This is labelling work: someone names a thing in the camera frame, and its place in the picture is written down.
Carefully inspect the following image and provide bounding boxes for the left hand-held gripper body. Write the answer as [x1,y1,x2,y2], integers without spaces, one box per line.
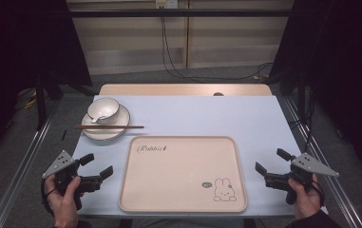
[41,150,103,211]

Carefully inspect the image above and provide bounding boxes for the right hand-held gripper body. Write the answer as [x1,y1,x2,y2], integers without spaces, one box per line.
[263,152,340,206]

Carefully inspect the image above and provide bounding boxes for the person's right hand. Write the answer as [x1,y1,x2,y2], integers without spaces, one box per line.
[287,178,323,220]

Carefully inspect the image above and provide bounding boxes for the person's left hand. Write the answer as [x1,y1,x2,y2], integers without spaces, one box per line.
[44,174,84,228]

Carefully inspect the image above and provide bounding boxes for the brown wooden chopstick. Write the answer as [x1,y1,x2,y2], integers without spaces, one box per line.
[74,124,145,129]
[74,125,145,130]

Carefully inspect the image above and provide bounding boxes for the white ceramic spoon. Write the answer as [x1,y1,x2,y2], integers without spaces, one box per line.
[90,113,110,124]

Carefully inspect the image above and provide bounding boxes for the white round plate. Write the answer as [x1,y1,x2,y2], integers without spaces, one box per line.
[81,104,131,142]

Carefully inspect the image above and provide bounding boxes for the white ceramic bowl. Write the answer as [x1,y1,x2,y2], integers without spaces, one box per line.
[86,97,121,125]

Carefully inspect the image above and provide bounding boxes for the black metal stand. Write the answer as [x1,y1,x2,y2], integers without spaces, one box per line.
[35,71,48,131]
[296,74,307,122]

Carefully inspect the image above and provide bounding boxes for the beige tray with rabbit print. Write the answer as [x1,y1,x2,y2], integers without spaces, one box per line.
[118,135,249,214]

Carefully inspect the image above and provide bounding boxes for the light blue table mat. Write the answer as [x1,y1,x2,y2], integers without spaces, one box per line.
[71,94,329,219]

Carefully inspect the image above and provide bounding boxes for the wooden table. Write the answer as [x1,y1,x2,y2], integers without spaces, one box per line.
[99,83,274,97]

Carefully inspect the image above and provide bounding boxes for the dark curtain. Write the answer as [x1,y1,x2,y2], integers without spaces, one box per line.
[269,0,362,183]

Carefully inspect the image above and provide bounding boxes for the dark horizontal metal bar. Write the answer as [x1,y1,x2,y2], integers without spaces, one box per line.
[68,9,295,19]

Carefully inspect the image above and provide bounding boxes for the black right gripper strap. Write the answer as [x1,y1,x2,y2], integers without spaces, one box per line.
[311,180,327,207]

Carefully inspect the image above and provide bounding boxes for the black gripper strap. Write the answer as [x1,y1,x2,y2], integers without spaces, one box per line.
[40,176,58,218]
[311,180,327,207]

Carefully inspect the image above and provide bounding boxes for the aluminium frame rail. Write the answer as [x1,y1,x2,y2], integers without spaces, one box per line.
[0,100,60,228]
[282,94,362,228]

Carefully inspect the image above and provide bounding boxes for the black left gripper strap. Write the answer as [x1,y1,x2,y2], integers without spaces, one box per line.
[40,176,58,218]

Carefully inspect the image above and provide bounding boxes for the yellow cable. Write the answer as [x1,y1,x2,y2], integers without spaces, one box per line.
[22,90,38,110]

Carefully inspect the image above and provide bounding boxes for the black floor cable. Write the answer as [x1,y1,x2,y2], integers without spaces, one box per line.
[160,15,276,82]

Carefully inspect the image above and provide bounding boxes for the white wall socket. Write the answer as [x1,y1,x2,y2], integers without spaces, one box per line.
[155,0,180,10]

